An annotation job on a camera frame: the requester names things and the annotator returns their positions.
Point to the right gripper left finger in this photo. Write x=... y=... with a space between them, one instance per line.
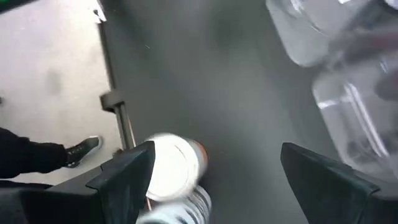
x=124 y=186

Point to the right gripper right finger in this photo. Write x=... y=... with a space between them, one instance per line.
x=326 y=193

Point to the clear plastic bin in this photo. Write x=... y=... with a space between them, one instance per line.
x=304 y=31
x=351 y=130

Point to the person's black shoe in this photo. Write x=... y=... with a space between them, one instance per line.
x=84 y=149

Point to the person's leg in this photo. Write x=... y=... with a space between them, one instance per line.
x=25 y=155

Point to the black table frame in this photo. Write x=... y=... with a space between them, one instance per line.
x=124 y=127

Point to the silver metal bracket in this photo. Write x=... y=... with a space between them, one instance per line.
x=99 y=14

